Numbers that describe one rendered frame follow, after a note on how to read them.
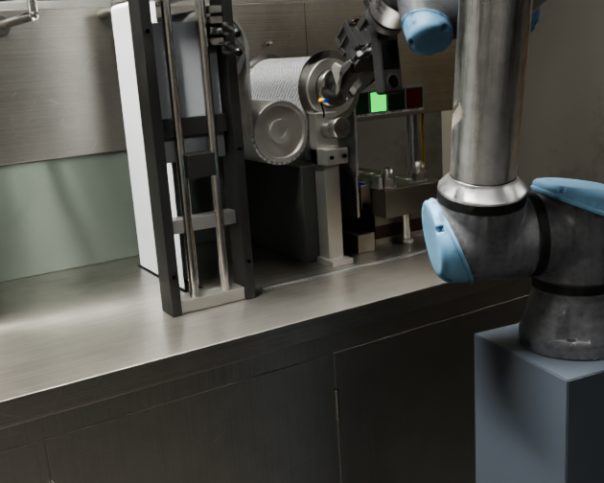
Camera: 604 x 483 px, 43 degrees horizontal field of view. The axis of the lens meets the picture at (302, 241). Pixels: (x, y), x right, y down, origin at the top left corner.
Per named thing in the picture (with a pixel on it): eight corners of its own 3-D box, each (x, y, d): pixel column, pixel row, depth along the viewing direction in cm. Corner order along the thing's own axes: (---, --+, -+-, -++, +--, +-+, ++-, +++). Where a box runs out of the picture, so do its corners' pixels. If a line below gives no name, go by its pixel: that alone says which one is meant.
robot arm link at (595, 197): (638, 282, 103) (642, 181, 99) (540, 291, 102) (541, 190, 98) (595, 259, 114) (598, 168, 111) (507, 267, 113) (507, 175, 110)
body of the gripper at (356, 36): (364, 40, 151) (391, -6, 141) (383, 75, 148) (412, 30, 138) (331, 42, 147) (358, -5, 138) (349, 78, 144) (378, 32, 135)
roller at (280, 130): (257, 166, 149) (252, 103, 147) (202, 155, 171) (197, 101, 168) (310, 158, 155) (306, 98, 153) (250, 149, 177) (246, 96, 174)
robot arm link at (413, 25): (481, 21, 120) (466, -29, 125) (410, 26, 119) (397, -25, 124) (470, 57, 126) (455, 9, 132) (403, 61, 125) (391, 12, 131)
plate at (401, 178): (386, 218, 164) (384, 190, 162) (290, 195, 197) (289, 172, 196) (444, 207, 172) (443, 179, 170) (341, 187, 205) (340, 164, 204)
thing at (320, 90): (339, 60, 153) (357, 91, 156) (334, 60, 155) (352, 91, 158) (313, 83, 151) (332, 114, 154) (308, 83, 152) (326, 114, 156)
